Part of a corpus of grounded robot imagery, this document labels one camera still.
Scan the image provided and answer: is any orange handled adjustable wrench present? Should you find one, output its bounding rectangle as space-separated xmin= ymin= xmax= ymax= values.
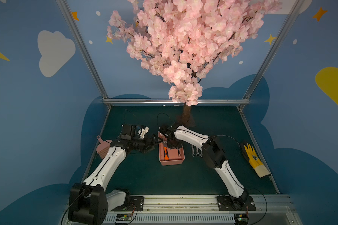
xmin=163 ymin=147 xmax=170 ymax=161

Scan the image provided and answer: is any pink plastic storage box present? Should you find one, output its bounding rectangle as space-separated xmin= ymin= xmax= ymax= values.
xmin=158 ymin=132 xmax=185 ymax=166

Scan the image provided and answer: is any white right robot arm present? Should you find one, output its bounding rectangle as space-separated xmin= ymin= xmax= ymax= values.
xmin=159 ymin=125 xmax=249 ymax=210

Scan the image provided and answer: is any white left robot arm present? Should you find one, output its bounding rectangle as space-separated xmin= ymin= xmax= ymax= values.
xmin=65 ymin=134 xmax=163 ymax=225

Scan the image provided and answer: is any pink plastic dustpan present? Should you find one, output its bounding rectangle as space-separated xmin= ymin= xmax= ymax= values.
xmin=96 ymin=136 xmax=112 ymax=159

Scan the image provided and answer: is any yellow rubber glove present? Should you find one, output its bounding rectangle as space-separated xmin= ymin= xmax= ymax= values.
xmin=240 ymin=141 xmax=271 ymax=178

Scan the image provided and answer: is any pink cherry blossom tree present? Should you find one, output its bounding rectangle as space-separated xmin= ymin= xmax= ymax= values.
xmin=107 ymin=0 xmax=281 ymax=125

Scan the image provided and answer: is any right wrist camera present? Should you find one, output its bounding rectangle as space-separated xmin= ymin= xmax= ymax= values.
xmin=159 ymin=123 xmax=178 ymax=138

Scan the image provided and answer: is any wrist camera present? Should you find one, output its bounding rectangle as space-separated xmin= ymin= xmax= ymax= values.
xmin=159 ymin=123 xmax=178 ymax=138
xmin=119 ymin=124 xmax=149 ymax=140

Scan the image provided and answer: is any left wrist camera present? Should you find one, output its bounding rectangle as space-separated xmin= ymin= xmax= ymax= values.
xmin=119 ymin=124 xmax=149 ymax=140

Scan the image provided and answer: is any aluminium frame back bar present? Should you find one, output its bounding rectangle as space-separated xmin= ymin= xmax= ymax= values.
xmin=102 ymin=98 xmax=250 ymax=106

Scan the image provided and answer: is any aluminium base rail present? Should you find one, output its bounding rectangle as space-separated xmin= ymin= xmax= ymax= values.
xmin=59 ymin=194 xmax=302 ymax=225

